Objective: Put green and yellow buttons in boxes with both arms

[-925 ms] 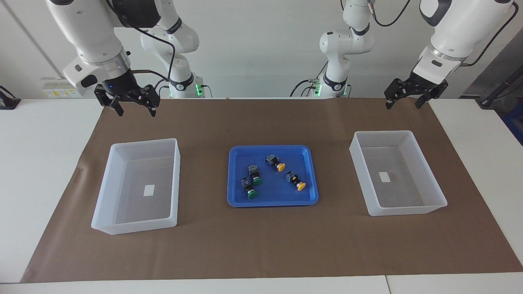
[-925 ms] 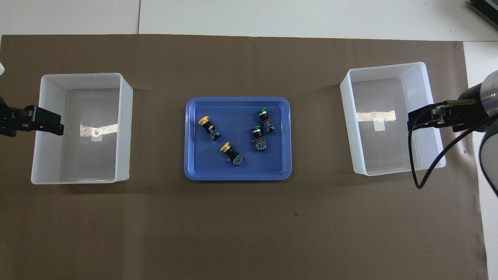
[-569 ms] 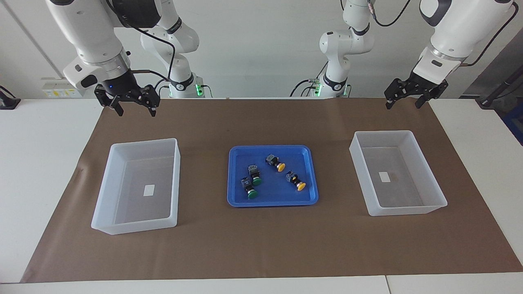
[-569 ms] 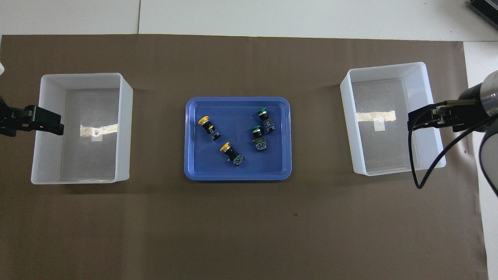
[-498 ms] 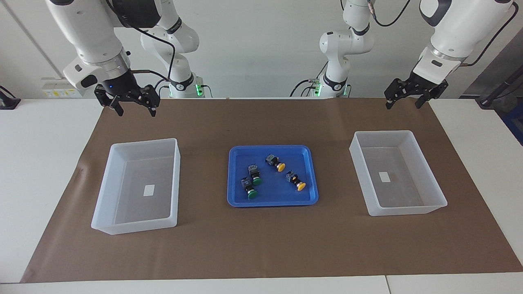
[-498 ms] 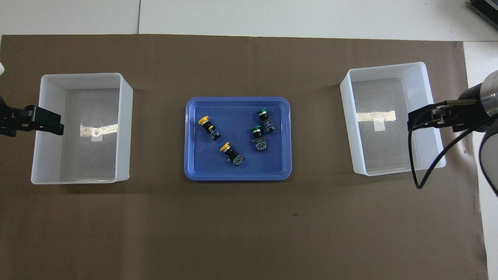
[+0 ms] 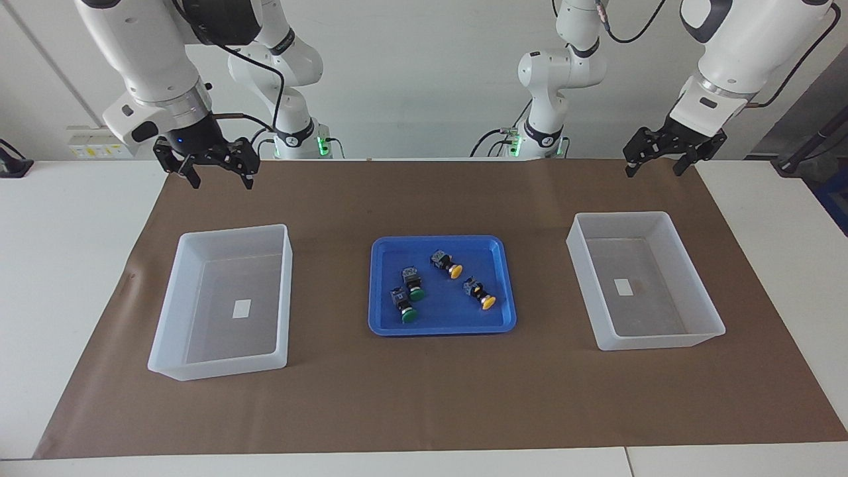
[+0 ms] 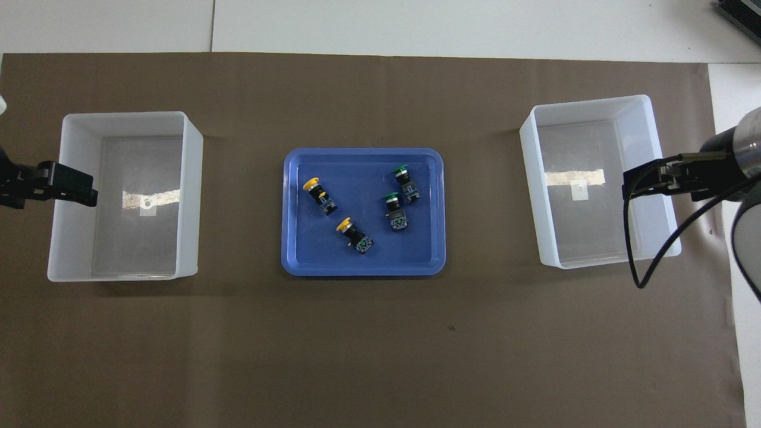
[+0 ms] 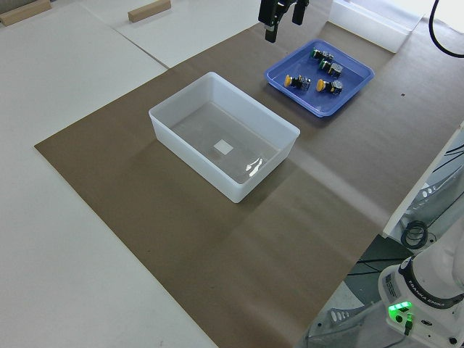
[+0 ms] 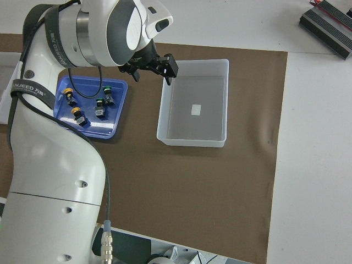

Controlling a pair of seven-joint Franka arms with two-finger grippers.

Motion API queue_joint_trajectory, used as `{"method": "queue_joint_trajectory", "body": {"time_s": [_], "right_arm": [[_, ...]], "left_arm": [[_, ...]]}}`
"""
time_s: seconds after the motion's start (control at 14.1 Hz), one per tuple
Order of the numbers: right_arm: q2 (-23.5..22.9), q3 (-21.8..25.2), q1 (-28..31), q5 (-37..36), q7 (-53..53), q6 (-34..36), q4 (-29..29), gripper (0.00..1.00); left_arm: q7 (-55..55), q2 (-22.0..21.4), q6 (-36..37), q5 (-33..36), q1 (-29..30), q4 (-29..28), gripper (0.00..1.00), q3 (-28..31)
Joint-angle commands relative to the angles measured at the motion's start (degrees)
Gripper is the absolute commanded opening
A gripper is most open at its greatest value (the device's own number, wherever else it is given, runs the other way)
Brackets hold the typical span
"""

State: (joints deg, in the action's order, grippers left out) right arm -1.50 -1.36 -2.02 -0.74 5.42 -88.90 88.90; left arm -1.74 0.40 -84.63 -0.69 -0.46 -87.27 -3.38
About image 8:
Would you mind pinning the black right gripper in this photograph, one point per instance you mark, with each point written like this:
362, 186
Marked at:
713, 169

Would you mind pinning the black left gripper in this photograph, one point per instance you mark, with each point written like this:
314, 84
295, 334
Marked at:
24, 177

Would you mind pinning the green push button switch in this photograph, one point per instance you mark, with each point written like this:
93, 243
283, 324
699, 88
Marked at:
408, 187
395, 215

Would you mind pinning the yellow push button switch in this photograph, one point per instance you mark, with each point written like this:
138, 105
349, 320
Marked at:
324, 201
357, 236

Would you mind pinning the white paper label sticker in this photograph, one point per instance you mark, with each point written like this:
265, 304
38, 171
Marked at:
578, 189
147, 206

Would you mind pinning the translucent white plastic box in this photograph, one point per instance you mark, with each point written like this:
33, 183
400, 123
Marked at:
594, 238
190, 178

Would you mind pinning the dark grey ribbed device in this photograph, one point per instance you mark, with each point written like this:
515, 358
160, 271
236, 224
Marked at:
743, 13

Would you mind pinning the blue plastic tray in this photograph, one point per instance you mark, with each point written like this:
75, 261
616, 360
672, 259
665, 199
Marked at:
333, 255

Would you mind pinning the brown paper table mat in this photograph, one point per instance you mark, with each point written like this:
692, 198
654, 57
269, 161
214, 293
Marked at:
357, 356

